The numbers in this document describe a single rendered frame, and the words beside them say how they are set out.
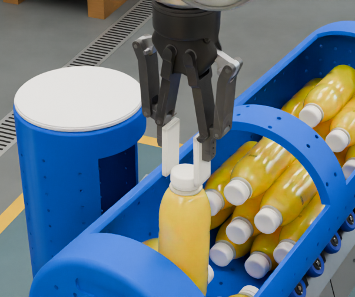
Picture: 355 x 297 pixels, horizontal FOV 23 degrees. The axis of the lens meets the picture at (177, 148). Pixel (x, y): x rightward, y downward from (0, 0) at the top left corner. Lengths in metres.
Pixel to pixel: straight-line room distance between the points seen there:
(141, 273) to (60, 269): 0.12
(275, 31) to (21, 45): 1.35
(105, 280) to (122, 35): 3.57
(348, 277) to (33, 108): 0.72
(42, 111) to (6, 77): 2.44
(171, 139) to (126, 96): 0.81
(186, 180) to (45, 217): 0.89
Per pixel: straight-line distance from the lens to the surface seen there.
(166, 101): 1.00
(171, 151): 1.05
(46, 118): 1.78
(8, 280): 2.98
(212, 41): 0.94
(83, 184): 1.80
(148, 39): 0.99
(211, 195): 1.40
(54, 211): 1.87
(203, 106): 0.98
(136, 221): 1.39
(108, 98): 1.83
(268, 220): 1.36
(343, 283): 1.63
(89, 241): 1.13
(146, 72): 1.00
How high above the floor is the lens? 1.92
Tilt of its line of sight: 32 degrees down
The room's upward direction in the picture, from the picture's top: straight up
